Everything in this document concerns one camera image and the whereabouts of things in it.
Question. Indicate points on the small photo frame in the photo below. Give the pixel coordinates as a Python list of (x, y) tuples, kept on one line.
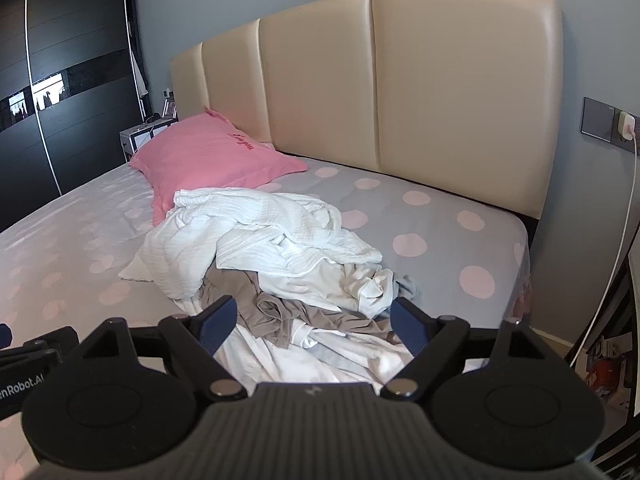
[(170, 108)]

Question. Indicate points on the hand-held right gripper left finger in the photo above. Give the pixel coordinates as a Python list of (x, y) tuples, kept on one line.
[(217, 322)]

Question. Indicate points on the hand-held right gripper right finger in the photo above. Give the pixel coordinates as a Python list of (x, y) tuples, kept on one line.
[(407, 327)]

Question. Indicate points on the pile of unfolded clothes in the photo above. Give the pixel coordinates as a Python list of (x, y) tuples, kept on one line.
[(325, 285)]

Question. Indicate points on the white textured muslin garment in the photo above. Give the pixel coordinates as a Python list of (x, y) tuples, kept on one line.
[(260, 230)]

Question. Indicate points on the polka dot bed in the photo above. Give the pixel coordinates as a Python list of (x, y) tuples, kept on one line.
[(440, 240)]

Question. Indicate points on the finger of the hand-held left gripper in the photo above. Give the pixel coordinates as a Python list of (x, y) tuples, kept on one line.
[(4, 336)]

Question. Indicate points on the pink pillow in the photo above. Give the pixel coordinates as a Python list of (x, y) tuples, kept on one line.
[(200, 160)]

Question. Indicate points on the taupe garment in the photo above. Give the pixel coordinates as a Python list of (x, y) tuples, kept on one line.
[(235, 290)]

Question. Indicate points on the light blue cloth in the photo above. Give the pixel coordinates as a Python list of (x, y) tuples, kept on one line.
[(406, 286)]

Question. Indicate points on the white charger plug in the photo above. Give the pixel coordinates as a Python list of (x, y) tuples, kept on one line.
[(626, 127)]

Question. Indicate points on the beige padded headboard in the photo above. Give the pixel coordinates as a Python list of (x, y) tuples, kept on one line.
[(450, 110)]

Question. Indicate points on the red box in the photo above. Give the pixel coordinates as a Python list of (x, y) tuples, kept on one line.
[(606, 375)]

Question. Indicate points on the white nightstand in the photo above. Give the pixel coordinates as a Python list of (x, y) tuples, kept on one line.
[(131, 142)]

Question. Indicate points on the hanging white cloth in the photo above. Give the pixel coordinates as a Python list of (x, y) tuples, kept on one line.
[(140, 75)]

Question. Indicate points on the black sliding wardrobe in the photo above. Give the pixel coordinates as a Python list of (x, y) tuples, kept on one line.
[(75, 110)]

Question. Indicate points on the grey wall socket panel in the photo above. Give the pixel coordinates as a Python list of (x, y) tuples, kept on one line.
[(597, 117)]

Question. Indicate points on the dark shelf unit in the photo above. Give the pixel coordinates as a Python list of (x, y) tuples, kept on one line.
[(627, 310)]

